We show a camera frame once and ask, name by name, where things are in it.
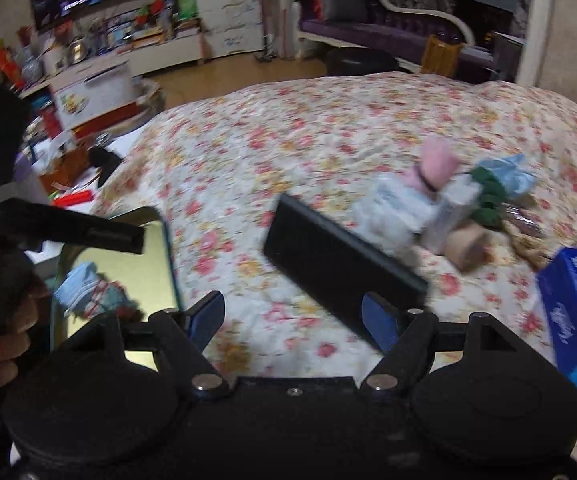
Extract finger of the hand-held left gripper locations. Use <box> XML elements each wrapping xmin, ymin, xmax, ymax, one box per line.
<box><xmin>33</xmin><ymin>202</ymin><xmax>146</xmax><ymax>255</ymax></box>

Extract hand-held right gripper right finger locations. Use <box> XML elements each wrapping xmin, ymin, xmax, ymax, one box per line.
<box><xmin>361</xmin><ymin>292</ymin><xmax>523</xmax><ymax>393</ymax></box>

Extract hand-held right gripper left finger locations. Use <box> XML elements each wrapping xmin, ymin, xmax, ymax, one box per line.
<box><xmin>83</xmin><ymin>291</ymin><xmax>229</xmax><ymax>393</ymax></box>

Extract green metal tin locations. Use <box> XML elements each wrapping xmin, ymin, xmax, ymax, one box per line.
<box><xmin>48</xmin><ymin>206</ymin><xmax>182</xmax><ymax>377</ymax></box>

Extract brown tape roll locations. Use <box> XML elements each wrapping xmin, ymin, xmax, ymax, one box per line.
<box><xmin>443</xmin><ymin>225</ymin><xmax>493</xmax><ymax>272</ymax></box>

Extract person's left hand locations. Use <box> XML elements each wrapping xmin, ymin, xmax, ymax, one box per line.
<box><xmin>0</xmin><ymin>249</ymin><xmax>53</xmax><ymax>387</ymax></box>

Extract blue face mask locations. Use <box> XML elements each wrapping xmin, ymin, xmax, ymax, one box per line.
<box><xmin>53</xmin><ymin>262</ymin><xmax>104</xmax><ymax>318</ymax></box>

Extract wooden tissue holder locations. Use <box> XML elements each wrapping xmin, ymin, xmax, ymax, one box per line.
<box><xmin>38</xmin><ymin>146</ymin><xmax>90</xmax><ymax>192</ymax></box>

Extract red green fabric item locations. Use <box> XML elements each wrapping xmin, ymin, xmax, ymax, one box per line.
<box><xmin>93</xmin><ymin>280</ymin><xmax>148</xmax><ymax>324</ymax></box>

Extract glass vase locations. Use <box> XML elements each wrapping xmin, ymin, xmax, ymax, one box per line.
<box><xmin>18</xmin><ymin>44</ymin><xmax>42</xmax><ymax>84</ymax></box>

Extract black rectangular box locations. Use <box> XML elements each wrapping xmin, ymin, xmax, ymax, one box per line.
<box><xmin>262</xmin><ymin>192</ymin><xmax>430</xmax><ymax>337</ymax></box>

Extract white tissue packet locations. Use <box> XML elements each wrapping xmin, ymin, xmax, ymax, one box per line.
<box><xmin>421</xmin><ymin>175</ymin><xmax>483</xmax><ymax>254</ymax></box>
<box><xmin>359</xmin><ymin>177</ymin><xmax>438</xmax><ymax>257</ymax></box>

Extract white appliance carton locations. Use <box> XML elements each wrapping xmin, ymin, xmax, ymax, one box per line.
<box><xmin>50</xmin><ymin>57</ymin><xmax>138</xmax><ymax>139</ymax></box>

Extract green white plush toy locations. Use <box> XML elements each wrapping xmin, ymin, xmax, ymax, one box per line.
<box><xmin>469</xmin><ymin>167</ymin><xmax>513</xmax><ymax>232</ymax></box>

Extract brown patterned pouch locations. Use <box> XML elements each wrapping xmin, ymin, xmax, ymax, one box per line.
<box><xmin>503</xmin><ymin>204</ymin><xmax>555</xmax><ymax>267</ymax></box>

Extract white TV cabinet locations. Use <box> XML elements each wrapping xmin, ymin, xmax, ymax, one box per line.
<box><xmin>21</xmin><ymin>27</ymin><xmax>205</xmax><ymax>99</ymax></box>

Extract blue tissue box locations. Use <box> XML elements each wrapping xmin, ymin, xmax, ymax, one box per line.
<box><xmin>536</xmin><ymin>247</ymin><xmax>577</xmax><ymax>407</ymax></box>

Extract floral bedspread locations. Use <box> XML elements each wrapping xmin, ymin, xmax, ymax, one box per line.
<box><xmin>91</xmin><ymin>72</ymin><xmax>577</xmax><ymax>480</ymax></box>

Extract light blue cloth pouch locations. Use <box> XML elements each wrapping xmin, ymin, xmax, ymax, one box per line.
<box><xmin>473</xmin><ymin>154</ymin><xmax>540</xmax><ymax>197</ymax></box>

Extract black stool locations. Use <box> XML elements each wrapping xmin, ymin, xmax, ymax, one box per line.
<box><xmin>325</xmin><ymin>47</ymin><xmax>400</xmax><ymax>79</ymax></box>

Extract white brick pattern cabinet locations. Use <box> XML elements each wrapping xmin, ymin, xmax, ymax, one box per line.
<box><xmin>193</xmin><ymin>0</ymin><xmax>268</xmax><ymax>59</ymax></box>

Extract wooden chair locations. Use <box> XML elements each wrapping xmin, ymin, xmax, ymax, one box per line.
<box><xmin>421</xmin><ymin>34</ymin><xmax>465</xmax><ymax>79</ymax></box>

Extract purple chaise lounge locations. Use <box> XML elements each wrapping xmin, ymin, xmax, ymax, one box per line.
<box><xmin>296</xmin><ymin>0</ymin><xmax>495</xmax><ymax>69</ymax></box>

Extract grey bin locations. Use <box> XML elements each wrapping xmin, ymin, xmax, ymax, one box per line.
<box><xmin>490</xmin><ymin>31</ymin><xmax>528</xmax><ymax>84</ymax></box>

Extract grey cushion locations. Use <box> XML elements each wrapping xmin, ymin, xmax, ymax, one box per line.
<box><xmin>319</xmin><ymin>0</ymin><xmax>370</xmax><ymax>24</ymax></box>

